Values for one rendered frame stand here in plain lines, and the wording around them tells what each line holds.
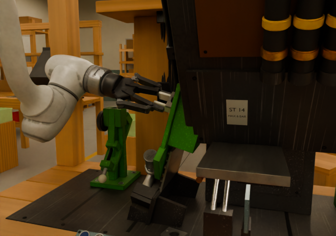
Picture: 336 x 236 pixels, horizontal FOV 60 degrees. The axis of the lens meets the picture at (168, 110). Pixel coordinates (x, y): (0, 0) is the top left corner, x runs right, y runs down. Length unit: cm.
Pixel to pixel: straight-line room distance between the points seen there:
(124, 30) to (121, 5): 1074
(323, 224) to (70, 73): 82
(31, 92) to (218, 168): 53
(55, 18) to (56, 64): 41
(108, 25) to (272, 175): 1171
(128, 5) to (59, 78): 34
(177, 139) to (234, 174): 24
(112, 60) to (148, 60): 1083
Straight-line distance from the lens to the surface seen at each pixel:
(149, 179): 84
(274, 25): 51
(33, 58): 601
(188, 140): 73
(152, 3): 101
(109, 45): 1202
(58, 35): 133
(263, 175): 53
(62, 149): 137
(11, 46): 80
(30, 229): 88
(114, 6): 107
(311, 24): 51
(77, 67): 93
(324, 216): 97
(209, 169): 54
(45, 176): 130
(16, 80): 82
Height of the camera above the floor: 131
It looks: 8 degrees down
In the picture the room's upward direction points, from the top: straight up
